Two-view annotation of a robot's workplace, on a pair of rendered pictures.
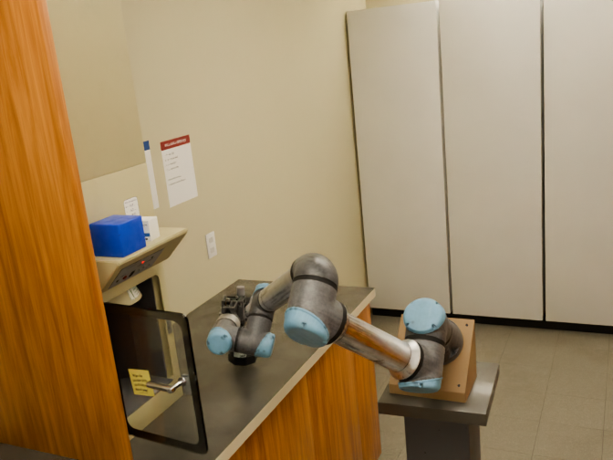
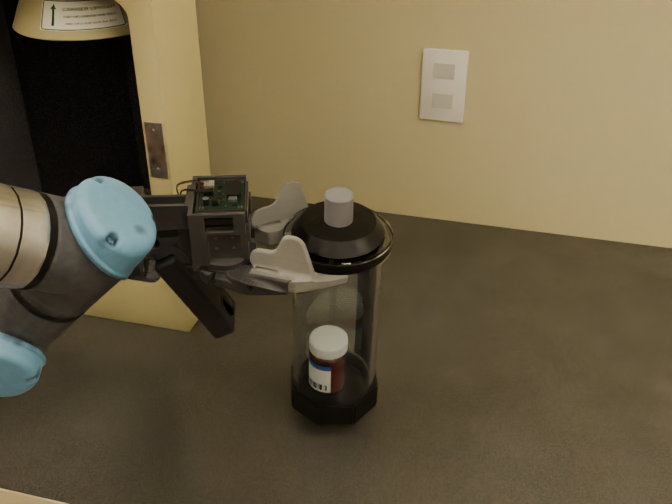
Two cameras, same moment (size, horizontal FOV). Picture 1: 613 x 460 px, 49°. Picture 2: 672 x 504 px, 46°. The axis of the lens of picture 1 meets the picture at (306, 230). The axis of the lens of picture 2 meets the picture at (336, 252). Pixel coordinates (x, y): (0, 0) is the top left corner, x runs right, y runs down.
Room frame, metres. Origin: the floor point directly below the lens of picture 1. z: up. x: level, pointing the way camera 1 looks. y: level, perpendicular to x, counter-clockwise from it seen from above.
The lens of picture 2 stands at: (2.03, -0.42, 1.58)
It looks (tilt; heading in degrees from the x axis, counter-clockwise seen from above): 31 degrees down; 79
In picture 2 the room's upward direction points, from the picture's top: straight up
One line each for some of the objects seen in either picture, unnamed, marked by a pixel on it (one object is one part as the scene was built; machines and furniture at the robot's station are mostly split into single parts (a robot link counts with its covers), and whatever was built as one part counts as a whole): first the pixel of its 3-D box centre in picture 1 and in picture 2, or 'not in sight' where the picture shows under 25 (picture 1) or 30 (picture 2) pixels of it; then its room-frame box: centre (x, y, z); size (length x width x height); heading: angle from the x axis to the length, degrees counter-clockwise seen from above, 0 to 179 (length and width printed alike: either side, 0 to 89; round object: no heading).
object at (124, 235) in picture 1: (118, 235); not in sight; (1.77, 0.51, 1.55); 0.10 x 0.10 x 0.09; 64
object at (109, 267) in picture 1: (141, 259); not in sight; (1.84, 0.47, 1.46); 0.32 x 0.12 x 0.10; 154
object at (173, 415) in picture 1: (152, 377); not in sight; (1.64, 0.45, 1.19); 0.30 x 0.01 x 0.40; 59
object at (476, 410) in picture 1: (441, 387); not in sight; (1.92, -0.37, 0.92); 0.32 x 0.32 x 0.04; 66
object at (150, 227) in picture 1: (146, 228); not in sight; (1.88, 0.45, 1.54); 0.05 x 0.05 x 0.06; 72
